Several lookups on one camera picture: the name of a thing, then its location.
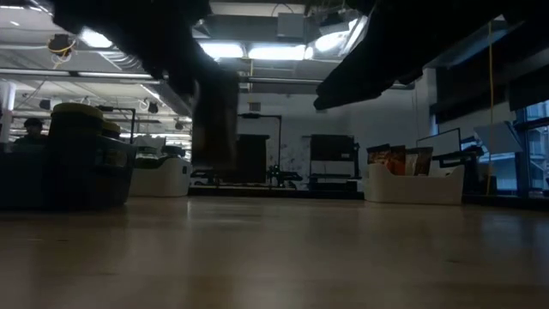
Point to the dark grey plastic bin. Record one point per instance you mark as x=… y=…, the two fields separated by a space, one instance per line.
x=86 y=180

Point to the grey horizontal ceiling pipe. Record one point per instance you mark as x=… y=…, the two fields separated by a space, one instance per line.
x=107 y=74

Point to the monitor with white screen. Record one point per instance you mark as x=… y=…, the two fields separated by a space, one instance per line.
x=437 y=148

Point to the silver ribbed air duct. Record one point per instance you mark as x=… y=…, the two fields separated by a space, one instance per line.
x=120 y=60

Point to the person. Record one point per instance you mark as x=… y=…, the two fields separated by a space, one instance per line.
x=33 y=126

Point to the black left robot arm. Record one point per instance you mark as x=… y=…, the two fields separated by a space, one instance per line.
x=128 y=17

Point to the white pillar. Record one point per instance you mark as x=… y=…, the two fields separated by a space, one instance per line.
x=6 y=116

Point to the white box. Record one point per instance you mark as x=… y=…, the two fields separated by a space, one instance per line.
x=148 y=141

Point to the black equipment rack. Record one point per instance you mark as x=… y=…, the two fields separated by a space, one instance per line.
x=332 y=148

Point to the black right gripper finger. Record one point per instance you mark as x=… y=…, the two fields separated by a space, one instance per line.
x=343 y=86

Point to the tilted grey board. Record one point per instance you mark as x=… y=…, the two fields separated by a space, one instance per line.
x=497 y=137

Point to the silver rectangular air duct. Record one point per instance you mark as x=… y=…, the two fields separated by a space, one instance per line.
x=472 y=53

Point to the white plastic bin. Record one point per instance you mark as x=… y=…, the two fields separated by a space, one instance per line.
x=163 y=182
x=412 y=189

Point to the bright ceiling light panel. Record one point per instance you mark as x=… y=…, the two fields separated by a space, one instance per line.
x=257 y=51

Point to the grey ceiling box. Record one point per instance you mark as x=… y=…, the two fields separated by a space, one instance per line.
x=291 y=26

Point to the black cabinet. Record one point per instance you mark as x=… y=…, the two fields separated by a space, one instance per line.
x=253 y=159

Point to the glass window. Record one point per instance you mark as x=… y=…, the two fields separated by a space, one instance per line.
x=536 y=163

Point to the tall black stand frame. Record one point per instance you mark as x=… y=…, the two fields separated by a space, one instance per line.
x=257 y=116

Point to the black ceiling spotlight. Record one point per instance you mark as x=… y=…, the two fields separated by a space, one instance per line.
x=45 y=104
x=179 y=125
x=152 y=107

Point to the low black stand frame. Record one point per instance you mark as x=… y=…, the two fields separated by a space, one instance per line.
x=105 y=108

